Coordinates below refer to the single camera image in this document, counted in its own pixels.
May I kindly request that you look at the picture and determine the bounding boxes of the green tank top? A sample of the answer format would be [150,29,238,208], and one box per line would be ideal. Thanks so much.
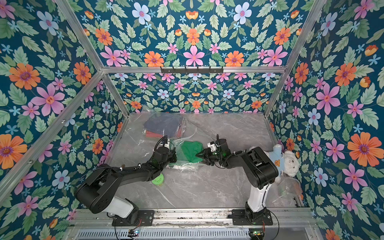
[178,142,204,163]

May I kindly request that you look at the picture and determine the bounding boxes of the green round lid container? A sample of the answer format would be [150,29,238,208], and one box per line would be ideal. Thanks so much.
[152,174,165,187]

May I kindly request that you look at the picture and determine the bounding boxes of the white teddy bear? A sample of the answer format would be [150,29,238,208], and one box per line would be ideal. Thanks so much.
[265,144,300,183]

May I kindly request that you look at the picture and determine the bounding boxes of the bag of folded clothes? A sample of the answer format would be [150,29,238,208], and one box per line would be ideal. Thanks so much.
[144,113,187,139]

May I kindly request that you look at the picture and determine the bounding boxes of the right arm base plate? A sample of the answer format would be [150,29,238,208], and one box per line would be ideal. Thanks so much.
[227,209,274,226]

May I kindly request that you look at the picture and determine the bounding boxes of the clear plastic mesh cup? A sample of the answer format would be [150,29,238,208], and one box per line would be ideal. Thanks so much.
[277,176,303,199]

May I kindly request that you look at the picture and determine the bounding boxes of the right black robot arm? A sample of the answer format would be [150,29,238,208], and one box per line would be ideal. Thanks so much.
[196,137,279,219]

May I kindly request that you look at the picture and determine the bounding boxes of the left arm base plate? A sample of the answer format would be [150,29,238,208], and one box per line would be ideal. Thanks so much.
[112,210,155,227]

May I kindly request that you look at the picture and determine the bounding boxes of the clear vacuum bag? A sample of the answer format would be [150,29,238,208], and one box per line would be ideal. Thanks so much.
[167,139,204,172]

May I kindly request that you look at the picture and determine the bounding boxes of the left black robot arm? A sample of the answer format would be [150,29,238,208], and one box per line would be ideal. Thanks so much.
[75,136,177,219]

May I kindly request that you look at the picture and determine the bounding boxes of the black hook rail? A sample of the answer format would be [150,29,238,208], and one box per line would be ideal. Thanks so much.
[160,67,224,74]

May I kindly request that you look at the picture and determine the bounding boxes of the aluminium front rail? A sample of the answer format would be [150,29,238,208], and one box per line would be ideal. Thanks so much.
[70,207,317,229]

